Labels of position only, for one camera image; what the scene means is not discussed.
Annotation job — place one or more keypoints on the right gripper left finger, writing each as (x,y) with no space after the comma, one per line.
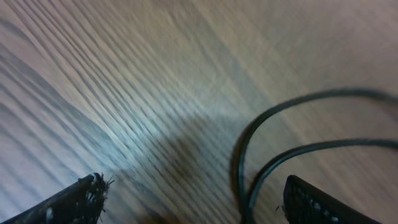
(81,202)

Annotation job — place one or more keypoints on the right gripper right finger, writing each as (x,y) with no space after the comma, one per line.
(303,203)

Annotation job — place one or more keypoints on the black USB cable short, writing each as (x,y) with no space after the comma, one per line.
(341,141)

